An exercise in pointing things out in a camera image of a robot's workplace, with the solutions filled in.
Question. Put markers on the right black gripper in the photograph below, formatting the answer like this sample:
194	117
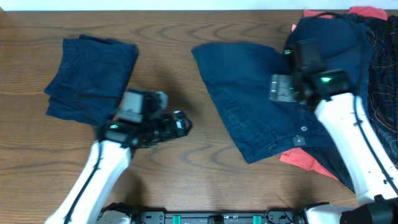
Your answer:
280	89

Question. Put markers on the red orange shorts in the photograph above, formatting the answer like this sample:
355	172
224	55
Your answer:
297	156

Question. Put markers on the navy shorts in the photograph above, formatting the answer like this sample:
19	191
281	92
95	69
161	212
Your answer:
238	76
91	79

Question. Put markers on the folded navy shorts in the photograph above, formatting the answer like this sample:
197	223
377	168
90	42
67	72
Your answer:
91	79

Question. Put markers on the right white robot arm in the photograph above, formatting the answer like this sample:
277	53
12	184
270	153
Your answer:
330	96

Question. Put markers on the black patterned shorts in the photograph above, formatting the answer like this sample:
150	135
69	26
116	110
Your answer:
384	77

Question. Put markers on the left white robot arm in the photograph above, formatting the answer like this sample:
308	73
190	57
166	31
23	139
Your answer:
109	157

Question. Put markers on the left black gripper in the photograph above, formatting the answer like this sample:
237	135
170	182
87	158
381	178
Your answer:
168	133

